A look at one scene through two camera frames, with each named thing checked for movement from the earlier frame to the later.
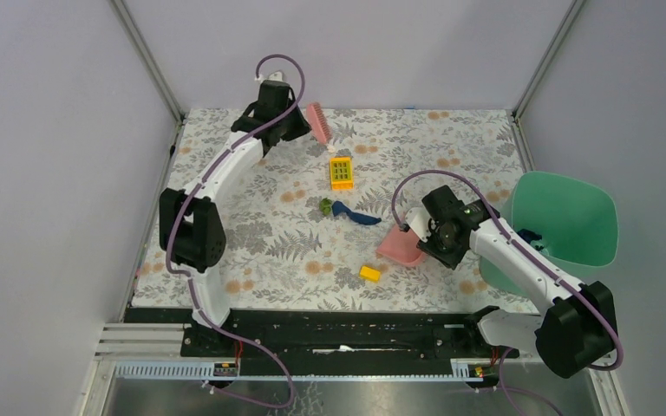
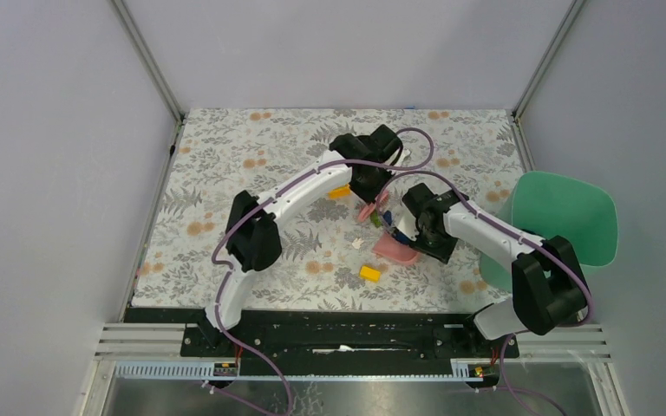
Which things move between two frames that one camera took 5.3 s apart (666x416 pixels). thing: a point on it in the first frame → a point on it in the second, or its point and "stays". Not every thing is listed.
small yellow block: x=369 y=274 stays
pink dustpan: x=401 y=245 stays
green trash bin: x=577 y=220 stays
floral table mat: x=303 y=217 stays
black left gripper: x=303 y=127 → x=371 y=195
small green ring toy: x=325 y=205 → x=375 y=219
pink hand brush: x=319 y=122 → x=368 y=208
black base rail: x=322 y=334 stays
